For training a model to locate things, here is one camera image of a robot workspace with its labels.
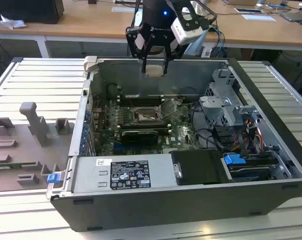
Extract black plastic shroud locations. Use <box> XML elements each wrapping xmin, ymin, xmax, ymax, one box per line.
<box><xmin>170</xmin><ymin>149</ymin><xmax>233</xmax><ymax>186</ymax></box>

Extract CPU socket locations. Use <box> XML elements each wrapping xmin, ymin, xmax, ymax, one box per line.
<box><xmin>132</xmin><ymin>107</ymin><xmax>165</xmax><ymax>125</ymax></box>

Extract green motherboard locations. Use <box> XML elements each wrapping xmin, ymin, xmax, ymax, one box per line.
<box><xmin>90</xmin><ymin>96</ymin><xmax>217</xmax><ymax>156</ymax></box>

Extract grey case release handle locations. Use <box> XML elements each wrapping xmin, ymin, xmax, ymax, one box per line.
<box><xmin>83</xmin><ymin>55</ymin><xmax>100</xmax><ymax>74</ymax></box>

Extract black power supply label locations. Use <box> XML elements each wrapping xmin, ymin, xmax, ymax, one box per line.
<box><xmin>110</xmin><ymin>160</ymin><xmax>150</xmax><ymax>189</ymax></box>

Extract black graphics card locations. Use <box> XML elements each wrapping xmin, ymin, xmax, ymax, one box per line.
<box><xmin>120</xmin><ymin>129</ymin><xmax>159</xmax><ymax>146</ymax></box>

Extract black box on desk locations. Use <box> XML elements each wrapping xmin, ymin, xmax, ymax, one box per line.
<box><xmin>0</xmin><ymin>0</ymin><xmax>65</xmax><ymax>25</ymax></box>

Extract blue disk carrier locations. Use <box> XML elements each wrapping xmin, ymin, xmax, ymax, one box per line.
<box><xmin>223</xmin><ymin>153</ymin><xmax>247</xmax><ymax>166</ymax></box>

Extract silver power supply unit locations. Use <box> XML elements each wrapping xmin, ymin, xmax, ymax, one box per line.
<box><xmin>70</xmin><ymin>153</ymin><xmax>178</xmax><ymax>194</ymax></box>

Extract grey laptop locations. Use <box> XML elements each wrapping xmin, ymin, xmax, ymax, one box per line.
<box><xmin>280</xmin><ymin>10</ymin><xmax>302</xmax><ymax>24</ymax></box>

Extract wooden desk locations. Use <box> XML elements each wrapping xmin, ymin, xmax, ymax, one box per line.
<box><xmin>0</xmin><ymin>0</ymin><xmax>302</xmax><ymax>59</ymax></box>

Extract crumpled white paper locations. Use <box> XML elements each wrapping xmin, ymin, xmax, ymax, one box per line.
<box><xmin>0</xmin><ymin>13</ymin><xmax>27</xmax><ymax>31</ymax></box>

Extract blue cable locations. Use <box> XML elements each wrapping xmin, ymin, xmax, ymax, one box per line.
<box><xmin>207</xmin><ymin>23</ymin><xmax>226</xmax><ymax>58</ymax></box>

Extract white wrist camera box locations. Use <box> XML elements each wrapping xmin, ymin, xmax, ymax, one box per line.
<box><xmin>170</xmin><ymin>0</ymin><xmax>205</xmax><ymax>47</ymax></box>

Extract silver square CPU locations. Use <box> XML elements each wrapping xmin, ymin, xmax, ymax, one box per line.
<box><xmin>144</xmin><ymin>64</ymin><xmax>166</xmax><ymax>78</ymax></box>

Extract black open PC case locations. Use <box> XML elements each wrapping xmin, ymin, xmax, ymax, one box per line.
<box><xmin>46</xmin><ymin>55</ymin><xmax>302</xmax><ymax>232</ymax></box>

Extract grey parts rack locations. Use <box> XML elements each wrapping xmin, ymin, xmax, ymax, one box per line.
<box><xmin>0</xmin><ymin>101</ymin><xmax>76</xmax><ymax>193</ymax></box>

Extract blue case latch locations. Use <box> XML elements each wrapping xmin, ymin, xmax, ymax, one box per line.
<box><xmin>47</xmin><ymin>173</ymin><xmax>60</xmax><ymax>185</ymax></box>

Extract coloured power wires bundle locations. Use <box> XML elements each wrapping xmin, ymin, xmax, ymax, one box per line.
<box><xmin>237</xmin><ymin>119</ymin><xmax>265</xmax><ymax>156</ymax></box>

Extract black RAM slots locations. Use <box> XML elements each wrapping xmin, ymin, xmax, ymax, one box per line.
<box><xmin>118</xmin><ymin>95</ymin><xmax>165</xmax><ymax>106</ymax></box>
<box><xmin>117</xmin><ymin>121</ymin><xmax>172</xmax><ymax>131</ymax></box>

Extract grey metal drive cage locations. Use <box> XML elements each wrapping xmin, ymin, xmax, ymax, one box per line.
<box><xmin>198</xmin><ymin>68</ymin><xmax>264</xmax><ymax>129</ymax></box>

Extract metal socket cover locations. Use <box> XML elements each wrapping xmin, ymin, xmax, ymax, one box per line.
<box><xmin>158</xmin><ymin>99</ymin><xmax>179</xmax><ymax>119</ymax></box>

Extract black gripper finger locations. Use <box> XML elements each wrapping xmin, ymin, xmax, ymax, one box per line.
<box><xmin>163</xmin><ymin>36</ymin><xmax>186</xmax><ymax>75</ymax></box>
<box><xmin>125</xmin><ymin>23</ymin><xmax>155</xmax><ymax>74</ymax></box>

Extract white paper sheet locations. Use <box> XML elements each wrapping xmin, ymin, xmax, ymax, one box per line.
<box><xmin>241</xmin><ymin>13</ymin><xmax>277</xmax><ymax>23</ymax></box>

